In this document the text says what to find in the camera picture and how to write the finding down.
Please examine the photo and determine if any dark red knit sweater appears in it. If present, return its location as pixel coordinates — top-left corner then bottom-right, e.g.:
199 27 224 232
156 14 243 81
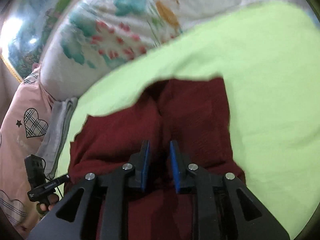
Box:
68 77 245 239

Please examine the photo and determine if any person's left hand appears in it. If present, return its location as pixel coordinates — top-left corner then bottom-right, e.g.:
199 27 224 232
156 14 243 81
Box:
36 193 60 216

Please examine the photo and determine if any pink heart pattern pillow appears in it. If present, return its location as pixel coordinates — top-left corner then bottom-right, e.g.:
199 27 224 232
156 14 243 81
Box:
1 68 54 238

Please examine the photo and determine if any folded grey blanket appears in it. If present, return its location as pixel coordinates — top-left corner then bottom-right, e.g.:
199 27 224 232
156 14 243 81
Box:
36 98 78 179

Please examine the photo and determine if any white floral quilt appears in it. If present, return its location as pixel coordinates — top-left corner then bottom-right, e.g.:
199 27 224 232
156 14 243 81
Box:
40 0 310 100

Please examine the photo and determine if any light green bed sheet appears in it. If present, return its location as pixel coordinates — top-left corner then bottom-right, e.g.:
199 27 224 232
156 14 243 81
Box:
58 2 319 239

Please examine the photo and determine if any gold framed landscape painting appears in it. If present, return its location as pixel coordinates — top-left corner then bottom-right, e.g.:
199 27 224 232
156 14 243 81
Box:
1 0 75 82

